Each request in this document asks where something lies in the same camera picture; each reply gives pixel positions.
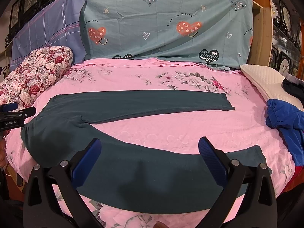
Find blue garment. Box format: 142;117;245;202
266;99;303;166

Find teal heart-print sheet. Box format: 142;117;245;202
80;0;253;68

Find pink floral bed sheet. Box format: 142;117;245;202
5;57;296;228

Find red floral rolled quilt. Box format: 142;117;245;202
1;46;73;110

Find black garment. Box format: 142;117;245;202
282;79;304;104

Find dark teal pants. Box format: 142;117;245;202
20;89;268;215

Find purple plaid sheet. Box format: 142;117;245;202
10;0;86;70

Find dark display shelf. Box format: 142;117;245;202
269;0;302;77

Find red cloth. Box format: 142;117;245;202
283;166;304;192

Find wooden bed frame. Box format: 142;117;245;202
247;0;273;66

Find white textured pillow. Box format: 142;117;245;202
240;64;303;111

